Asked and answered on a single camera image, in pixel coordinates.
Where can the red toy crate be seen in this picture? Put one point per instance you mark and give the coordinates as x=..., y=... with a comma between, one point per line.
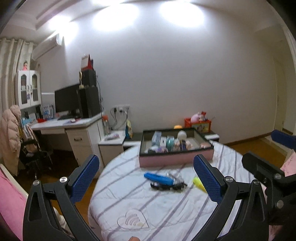
x=201, y=126

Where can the black small speaker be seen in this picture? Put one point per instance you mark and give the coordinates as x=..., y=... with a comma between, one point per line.
x=88, y=77

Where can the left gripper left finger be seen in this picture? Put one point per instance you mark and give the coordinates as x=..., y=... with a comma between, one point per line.
x=40, y=221

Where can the orange night light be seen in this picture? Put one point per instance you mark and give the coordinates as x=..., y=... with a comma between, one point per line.
x=178, y=127

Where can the wall power outlet strip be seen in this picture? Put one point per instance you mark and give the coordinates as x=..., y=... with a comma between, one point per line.
x=122, y=108

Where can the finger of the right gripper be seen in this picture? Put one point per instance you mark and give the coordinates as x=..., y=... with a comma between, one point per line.
x=262, y=170
x=284, y=139

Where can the pink block donut toy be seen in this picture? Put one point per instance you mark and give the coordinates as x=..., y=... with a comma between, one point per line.
x=157, y=149

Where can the clear skull glass bottle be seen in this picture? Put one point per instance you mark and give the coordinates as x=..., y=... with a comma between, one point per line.
x=177, y=178

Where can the blue gold harmonica box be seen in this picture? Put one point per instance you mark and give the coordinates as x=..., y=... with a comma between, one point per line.
x=183, y=146

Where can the rose gold cylinder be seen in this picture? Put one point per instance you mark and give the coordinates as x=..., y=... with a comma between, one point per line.
x=205, y=145

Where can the pink puffer jacket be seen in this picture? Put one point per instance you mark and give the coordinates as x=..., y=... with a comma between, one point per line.
x=10, y=138

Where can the pink blanket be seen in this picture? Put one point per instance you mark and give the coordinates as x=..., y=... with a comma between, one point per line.
x=12, y=206

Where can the white desk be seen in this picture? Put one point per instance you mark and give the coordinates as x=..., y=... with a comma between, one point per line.
x=83, y=135

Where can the yellow highlighter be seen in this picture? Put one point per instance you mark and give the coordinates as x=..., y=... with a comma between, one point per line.
x=197, y=182

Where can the pink black storage box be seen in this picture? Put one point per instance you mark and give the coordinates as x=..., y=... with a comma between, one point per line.
x=147, y=160

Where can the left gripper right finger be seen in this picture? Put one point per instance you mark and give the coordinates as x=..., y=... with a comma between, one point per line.
x=250, y=222

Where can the red desk calendar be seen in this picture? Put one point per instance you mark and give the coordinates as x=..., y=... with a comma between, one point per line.
x=86, y=63

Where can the white round lamp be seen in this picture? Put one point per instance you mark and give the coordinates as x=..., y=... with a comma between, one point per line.
x=182, y=135

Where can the white air conditioner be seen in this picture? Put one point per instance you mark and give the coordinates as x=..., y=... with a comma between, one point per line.
x=46, y=46

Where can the white nightstand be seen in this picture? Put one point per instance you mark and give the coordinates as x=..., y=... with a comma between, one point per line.
x=111, y=146

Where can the white power adapter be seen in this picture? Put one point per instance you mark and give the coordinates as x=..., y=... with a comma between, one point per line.
x=163, y=141

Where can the white glass door cabinet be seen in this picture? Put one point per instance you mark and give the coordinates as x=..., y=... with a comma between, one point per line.
x=27, y=88

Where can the beige curtain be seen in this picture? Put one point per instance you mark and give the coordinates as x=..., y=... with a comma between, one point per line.
x=13, y=54

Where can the blue plastic tool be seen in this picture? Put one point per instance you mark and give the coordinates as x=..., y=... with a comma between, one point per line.
x=159, y=178

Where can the black computer tower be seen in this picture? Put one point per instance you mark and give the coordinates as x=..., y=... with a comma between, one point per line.
x=89, y=103

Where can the pink figurine on cabinet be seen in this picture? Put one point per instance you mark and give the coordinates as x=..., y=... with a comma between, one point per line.
x=25, y=66

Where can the teal tape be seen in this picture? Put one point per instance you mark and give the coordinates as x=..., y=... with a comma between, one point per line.
x=170, y=143

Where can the black computer monitor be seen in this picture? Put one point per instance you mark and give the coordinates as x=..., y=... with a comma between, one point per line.
x=66, y=99

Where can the orange cap water bottle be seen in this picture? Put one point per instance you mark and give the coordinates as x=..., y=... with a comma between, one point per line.
x=106, y=125

